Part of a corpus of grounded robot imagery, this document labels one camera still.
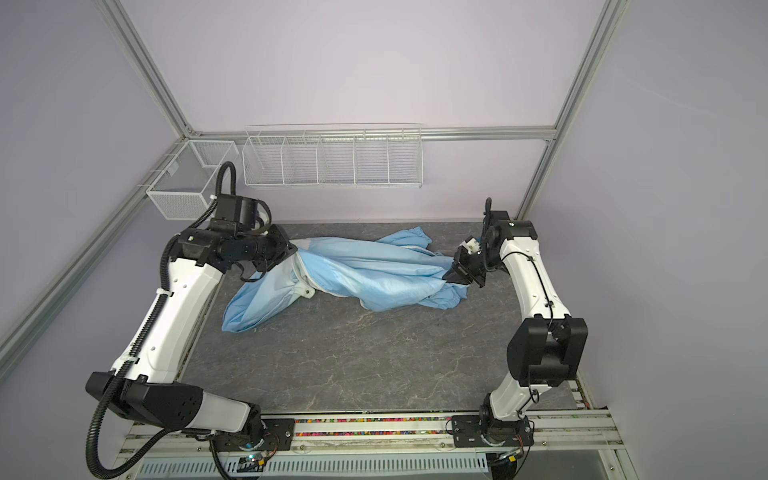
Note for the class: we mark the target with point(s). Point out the aluminium mounting rail front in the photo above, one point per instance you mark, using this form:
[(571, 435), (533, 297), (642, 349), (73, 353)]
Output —
[(435, 432)]

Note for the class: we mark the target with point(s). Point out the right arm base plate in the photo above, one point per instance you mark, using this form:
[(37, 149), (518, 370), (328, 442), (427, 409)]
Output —
[(474, 431)]

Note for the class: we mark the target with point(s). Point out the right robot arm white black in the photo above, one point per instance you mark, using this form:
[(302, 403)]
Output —
[(545, 350)]

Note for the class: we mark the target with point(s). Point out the white mesh box basket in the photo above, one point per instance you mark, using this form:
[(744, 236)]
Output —
[(183, 189)]

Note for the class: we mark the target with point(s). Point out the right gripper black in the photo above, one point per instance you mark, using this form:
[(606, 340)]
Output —
[(462, 274)]

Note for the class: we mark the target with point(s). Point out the small green circuit board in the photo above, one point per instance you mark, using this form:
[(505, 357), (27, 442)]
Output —
[(251, 464)]

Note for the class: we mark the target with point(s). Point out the light blue jacket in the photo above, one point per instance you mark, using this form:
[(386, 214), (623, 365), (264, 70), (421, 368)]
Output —
[(392, 272)]

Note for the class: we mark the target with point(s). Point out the white vent grille strip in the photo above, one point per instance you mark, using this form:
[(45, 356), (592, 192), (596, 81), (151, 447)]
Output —
[(328, 466)]

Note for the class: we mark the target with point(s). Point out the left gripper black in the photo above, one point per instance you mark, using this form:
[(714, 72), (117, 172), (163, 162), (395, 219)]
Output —
[(285, 249)]

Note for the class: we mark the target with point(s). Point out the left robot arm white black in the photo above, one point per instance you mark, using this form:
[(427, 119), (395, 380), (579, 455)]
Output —
[(142, 384)]

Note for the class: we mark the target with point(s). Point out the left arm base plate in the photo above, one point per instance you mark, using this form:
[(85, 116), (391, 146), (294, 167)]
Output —
[(270, 435)]

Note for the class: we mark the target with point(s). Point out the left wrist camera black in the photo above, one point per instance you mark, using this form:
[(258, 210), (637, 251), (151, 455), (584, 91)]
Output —
[(235, 215)]

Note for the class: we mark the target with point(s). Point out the white wire shelf basket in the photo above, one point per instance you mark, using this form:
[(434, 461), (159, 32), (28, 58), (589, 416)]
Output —
[(334, 155)]

